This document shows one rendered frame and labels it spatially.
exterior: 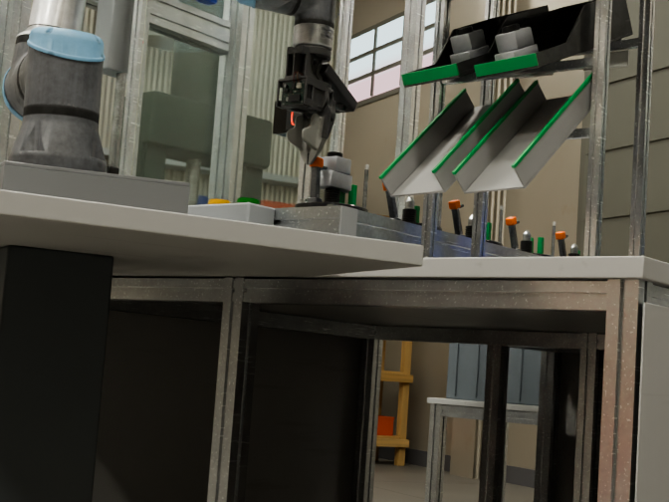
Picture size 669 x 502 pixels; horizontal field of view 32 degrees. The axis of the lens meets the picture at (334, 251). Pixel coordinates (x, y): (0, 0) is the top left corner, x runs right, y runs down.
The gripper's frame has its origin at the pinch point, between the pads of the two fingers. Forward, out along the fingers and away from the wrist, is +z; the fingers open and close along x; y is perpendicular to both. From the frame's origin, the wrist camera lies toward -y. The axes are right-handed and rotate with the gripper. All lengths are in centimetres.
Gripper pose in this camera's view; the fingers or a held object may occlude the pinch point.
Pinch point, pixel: (311, 158)
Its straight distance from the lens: 220.0
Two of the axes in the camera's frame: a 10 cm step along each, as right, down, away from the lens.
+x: 7.8, -0.1, -6.3
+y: -6.2, -1.3, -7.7
